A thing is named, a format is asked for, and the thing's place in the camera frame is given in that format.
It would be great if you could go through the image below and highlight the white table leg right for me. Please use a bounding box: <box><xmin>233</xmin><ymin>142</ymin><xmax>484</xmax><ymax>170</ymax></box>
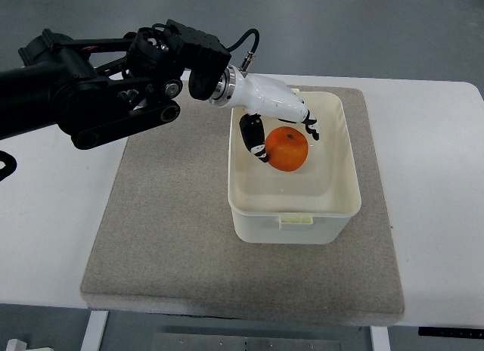
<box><xmin>370</xmin><ymin>326</ymin><xmax>391</xmax><ymax>351</ymax></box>

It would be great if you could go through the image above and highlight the grey felt mat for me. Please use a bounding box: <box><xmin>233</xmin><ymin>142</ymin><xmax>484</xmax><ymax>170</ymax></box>
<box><xmin>80</xmin><ymin>86</ymin><xmax>405</xmax><ymax>325</ymax></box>

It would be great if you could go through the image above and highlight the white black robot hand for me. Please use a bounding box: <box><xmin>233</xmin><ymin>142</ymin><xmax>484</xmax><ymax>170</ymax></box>
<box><xmin>209</xmin><ymin>65</ymin><xmax>320</xmax><ymax>163</ymax></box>

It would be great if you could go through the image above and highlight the white plastic box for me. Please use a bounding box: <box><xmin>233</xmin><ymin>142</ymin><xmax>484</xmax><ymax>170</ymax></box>
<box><xmin>227</xmin><ymin>85</ymin><xmax>362</xmax><ymax>245</ymax></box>

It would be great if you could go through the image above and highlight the black cable with connector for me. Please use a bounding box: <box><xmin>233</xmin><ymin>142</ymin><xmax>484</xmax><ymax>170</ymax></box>
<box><xmin>225</xmin><ymin>29</ymin><xmax>262</xmax><ymax>73</ymax></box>

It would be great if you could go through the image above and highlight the white table leg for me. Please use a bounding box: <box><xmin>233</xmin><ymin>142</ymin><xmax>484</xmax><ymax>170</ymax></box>
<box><xmin>370</xmin><ymin>326</ymin><xmax>391</xmax><ymax>351</ymax></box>
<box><xmin>80</xmin><ymin>311</ymin><xmax>109</xmax><ymax>351</ymax></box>

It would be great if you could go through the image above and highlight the black control panel strip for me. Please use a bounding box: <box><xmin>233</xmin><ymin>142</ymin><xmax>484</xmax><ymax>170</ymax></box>
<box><xmin>418</xmin><ymin>327</ymin><xmax>484</xmax><ymax>340</ymax></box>

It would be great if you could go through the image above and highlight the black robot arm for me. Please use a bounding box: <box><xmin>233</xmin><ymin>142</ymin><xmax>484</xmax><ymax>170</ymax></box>
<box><xmin>1</xmin><ymin>20</ymin><xmax>231</xmax><ymax>150</ymax></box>

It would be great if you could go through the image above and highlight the orange fruit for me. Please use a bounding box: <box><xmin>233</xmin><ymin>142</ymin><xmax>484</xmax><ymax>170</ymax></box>
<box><xmin>265</xmin><ymin>126</ymin><xmax>309</xmax><ymax>172</ymax></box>

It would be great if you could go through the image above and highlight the white table leg left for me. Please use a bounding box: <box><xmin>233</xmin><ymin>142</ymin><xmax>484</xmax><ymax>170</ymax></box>
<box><xmin>80</xmin><ymin>311</ymin><xmax>109</xmax><ymax>351</ymax></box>

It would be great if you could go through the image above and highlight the white block bottom left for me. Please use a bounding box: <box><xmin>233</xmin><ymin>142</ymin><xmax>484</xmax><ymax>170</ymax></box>
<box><xmin>5</xmin><ymin>339</ymin><xmax>54</xmax><ymax>351</ymax></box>

